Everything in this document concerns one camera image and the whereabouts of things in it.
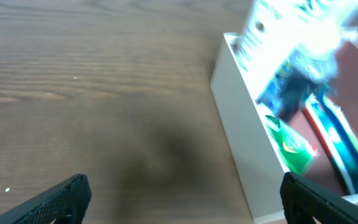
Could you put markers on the white box with pink interior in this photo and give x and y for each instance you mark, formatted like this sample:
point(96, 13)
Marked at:
point(259, 168)

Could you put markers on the white conical tube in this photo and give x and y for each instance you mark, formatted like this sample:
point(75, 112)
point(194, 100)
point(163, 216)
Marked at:
point(272, 29)

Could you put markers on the green Dettol soap packet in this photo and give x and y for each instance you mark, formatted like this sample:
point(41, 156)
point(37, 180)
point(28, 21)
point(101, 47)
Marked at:
point(295, 151)

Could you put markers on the small toothpaste tube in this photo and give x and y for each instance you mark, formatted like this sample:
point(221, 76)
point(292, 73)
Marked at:
point(337, 150)

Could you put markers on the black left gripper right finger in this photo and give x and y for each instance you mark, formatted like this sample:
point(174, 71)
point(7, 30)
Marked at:
point(305, 202)

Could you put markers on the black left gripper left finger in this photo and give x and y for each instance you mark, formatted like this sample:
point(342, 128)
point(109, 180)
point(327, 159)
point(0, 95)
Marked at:
point(66, 202)

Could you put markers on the clear bottle with blue liquid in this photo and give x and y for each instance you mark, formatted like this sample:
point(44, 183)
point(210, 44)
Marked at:
point(309, 68)

